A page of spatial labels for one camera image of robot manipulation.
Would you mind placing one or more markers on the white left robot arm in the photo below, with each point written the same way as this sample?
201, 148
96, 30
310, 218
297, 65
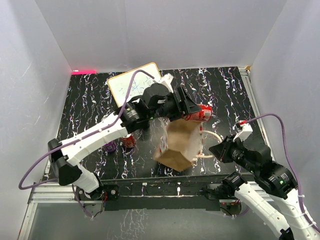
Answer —
65, 156

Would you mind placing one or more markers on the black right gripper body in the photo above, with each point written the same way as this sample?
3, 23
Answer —
234, 150

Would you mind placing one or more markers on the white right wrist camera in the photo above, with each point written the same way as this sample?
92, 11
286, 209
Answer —
244, 130

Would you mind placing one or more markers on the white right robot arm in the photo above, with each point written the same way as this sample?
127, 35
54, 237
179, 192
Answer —
291, 221

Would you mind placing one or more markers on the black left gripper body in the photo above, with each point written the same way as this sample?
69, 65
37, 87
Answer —
170, 108

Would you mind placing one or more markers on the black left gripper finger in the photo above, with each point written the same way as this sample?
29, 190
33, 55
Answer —
188, 105
178, 97

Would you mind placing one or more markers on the pink tape strip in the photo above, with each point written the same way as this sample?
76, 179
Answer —
83, 72

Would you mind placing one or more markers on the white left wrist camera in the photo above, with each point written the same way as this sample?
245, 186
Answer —
166, 80

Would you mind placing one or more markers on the small whiteboard with orange frame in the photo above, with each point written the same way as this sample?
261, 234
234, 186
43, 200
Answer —
119, 84

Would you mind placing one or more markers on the watermelon print canvas bag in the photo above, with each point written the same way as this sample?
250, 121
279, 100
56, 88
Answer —
182, 144

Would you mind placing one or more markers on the red cola can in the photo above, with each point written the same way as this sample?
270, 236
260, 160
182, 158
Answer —
202, 116
128, 141

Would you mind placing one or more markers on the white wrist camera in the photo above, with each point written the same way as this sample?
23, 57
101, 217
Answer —
166, 80
244, 130

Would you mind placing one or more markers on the purple soda can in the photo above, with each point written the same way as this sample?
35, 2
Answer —
110, 147

